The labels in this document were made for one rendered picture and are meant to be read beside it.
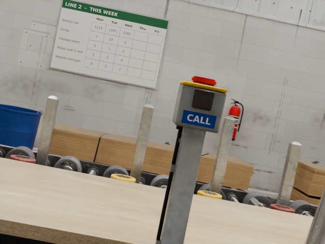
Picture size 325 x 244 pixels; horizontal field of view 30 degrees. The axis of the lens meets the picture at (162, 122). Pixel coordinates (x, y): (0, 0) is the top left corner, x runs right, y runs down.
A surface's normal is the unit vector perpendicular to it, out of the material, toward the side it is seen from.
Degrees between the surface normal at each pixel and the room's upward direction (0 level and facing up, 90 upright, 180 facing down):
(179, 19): 90
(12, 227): 90
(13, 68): 90
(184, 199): 90
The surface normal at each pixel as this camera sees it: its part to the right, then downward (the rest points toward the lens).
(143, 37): 0.07, 0.07
